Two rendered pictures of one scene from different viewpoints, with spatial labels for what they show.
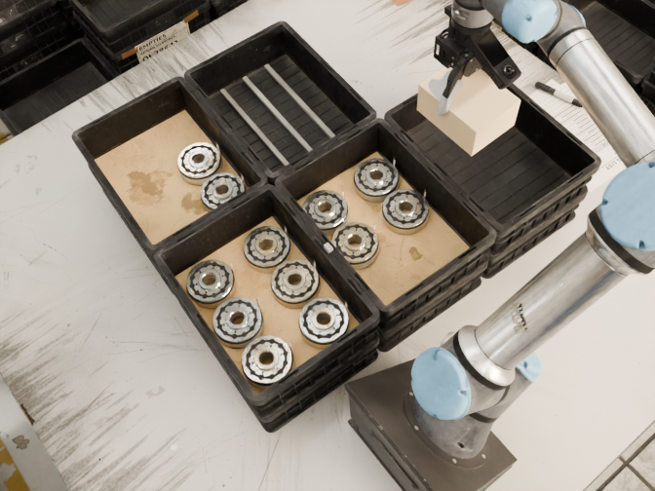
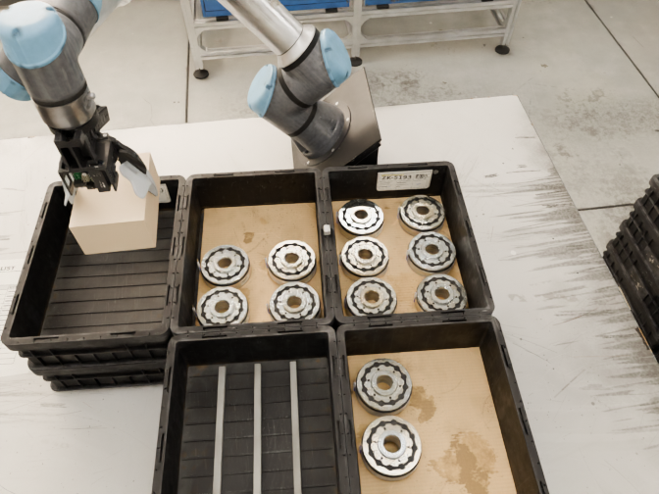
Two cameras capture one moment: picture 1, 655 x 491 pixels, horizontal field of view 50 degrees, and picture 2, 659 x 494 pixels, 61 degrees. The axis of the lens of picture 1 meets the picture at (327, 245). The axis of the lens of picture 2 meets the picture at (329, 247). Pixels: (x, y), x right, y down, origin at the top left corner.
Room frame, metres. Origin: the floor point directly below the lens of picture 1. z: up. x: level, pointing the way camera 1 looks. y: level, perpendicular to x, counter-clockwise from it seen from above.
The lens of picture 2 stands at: (1.35, 0.31, 1.82)
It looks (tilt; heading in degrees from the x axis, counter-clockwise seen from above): 53 degrees down; 206
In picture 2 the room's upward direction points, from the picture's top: straight up
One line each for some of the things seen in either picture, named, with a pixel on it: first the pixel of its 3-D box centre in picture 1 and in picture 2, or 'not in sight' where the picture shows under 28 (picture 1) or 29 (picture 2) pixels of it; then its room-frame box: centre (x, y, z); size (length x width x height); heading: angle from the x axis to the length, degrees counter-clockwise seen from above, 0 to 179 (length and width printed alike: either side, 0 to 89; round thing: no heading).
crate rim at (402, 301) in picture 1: (382, 209); (254, 245); (0.81, -0.12, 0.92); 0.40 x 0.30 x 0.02; 30
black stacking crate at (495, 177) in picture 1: (485, 154); (112, 268); (0.96, -0.38, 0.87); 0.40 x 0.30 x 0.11; 30
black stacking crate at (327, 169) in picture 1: (381, 222); (256, 259); (0.81, -0.12, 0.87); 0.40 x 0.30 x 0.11; 30
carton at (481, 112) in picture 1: (467, 104); (118, 202); (0.93, -0.31, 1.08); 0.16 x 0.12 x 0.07; 34
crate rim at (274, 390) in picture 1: (263, 286); (399, 236); (0.65, 0.14, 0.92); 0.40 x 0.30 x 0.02; 30
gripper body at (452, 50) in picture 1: (465, 39); (84, 148); (0.95, -0.29, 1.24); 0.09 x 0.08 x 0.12; 34
